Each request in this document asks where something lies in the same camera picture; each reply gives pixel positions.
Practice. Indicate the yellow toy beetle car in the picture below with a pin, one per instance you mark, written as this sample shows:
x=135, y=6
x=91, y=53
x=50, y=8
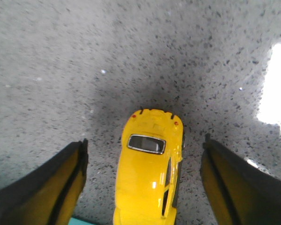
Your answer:
x=149, y=167

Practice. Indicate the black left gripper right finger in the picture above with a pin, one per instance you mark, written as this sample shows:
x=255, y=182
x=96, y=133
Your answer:
x=238, y=193

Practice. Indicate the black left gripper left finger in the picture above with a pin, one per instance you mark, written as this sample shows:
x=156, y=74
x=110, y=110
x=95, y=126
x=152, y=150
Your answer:
x=48, y=195

